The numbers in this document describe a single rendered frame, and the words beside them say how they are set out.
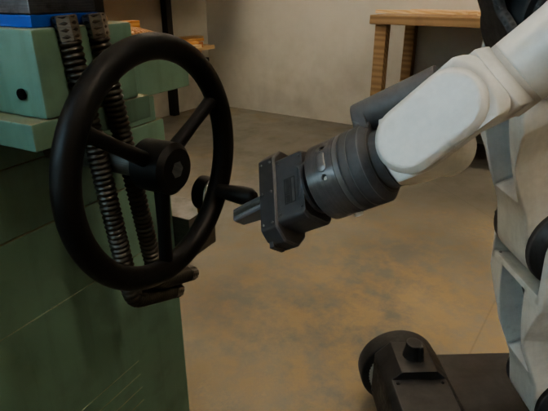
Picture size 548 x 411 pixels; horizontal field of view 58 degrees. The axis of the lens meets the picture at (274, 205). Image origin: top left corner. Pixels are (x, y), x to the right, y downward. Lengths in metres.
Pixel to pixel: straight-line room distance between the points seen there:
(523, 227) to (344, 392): 0.75
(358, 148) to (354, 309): 1.27
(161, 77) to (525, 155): 0.57
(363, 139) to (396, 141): 0.05
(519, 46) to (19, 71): 0.48
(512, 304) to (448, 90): 0.67
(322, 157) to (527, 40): 0.21
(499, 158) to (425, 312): 0.95
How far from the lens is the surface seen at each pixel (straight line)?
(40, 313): 0.76
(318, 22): 4.09
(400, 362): 1.23
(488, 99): 0.46
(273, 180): 0.59
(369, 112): 0.53
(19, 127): 0.58
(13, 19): 0.60
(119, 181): 0.80
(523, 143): 0.79
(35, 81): 0.57
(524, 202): 0.85
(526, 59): 0.48
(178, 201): 0.98
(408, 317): 1.74
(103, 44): 0.61
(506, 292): 1.05
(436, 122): 0.46
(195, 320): 1.69
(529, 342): 1.01
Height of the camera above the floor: 1.00
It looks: 24 degrees down
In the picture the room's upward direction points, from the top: straight up
